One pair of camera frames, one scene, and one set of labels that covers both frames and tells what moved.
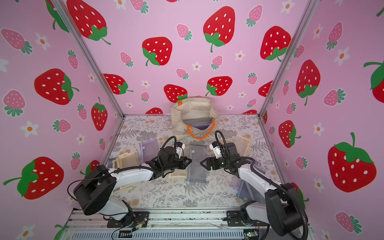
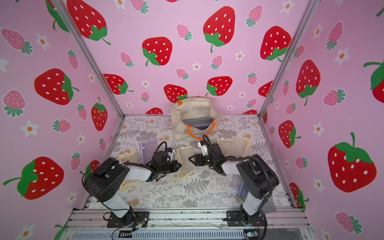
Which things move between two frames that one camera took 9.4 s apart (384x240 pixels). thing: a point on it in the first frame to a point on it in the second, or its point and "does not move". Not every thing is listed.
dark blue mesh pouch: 197,172 to 200,123
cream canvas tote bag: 194,118 does not move
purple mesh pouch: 149,150 does not move
